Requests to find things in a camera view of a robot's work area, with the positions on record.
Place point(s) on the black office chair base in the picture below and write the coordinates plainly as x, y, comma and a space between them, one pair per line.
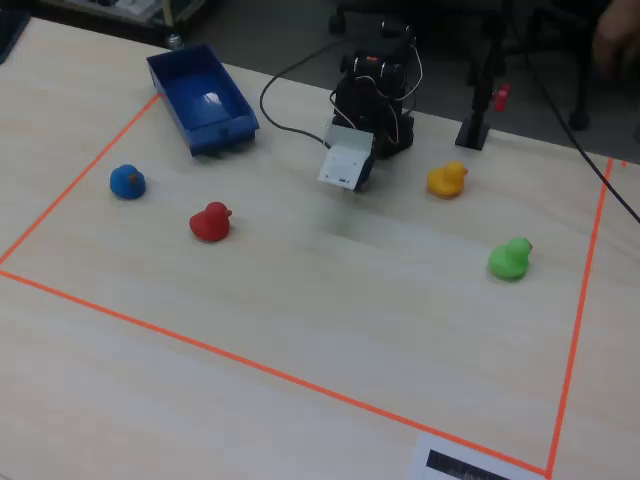
580, 120

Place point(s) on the orange tape strip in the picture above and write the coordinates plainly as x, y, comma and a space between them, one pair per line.
583, 300
80, 178
250, 363

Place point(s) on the red rubber duck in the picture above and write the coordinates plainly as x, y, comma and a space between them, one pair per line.
210, 225

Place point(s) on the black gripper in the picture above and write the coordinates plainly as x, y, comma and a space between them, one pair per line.
368, 172

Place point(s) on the small metal cylinder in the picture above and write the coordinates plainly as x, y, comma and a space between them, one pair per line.
175, 42

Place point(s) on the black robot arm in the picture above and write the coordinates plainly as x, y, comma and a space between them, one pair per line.
365, 100

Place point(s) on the person bare hand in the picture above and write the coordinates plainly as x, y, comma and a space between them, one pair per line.
622, 40

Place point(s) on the white paper label black bar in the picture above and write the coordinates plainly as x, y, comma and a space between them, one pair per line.
420, 450

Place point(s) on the cluttered storage shelf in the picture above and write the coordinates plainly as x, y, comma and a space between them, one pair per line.
145, 10

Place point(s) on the red clamp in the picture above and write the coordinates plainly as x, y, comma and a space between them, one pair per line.
501, 97

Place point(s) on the black chair caster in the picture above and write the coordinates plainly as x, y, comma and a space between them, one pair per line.
337, 24

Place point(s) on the blue plastic box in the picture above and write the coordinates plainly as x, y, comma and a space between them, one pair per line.
200, 85

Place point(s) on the yellow rubber duck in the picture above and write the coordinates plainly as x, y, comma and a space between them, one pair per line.
445, 181

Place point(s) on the blue rubber duck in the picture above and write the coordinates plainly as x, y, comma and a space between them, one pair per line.
125, 182

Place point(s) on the black camera stand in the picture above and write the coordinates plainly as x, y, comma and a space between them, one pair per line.
472, 132

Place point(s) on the green rubber duck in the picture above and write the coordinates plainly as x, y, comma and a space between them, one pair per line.
507, 262

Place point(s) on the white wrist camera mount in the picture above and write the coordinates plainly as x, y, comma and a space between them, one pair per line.
342, 160

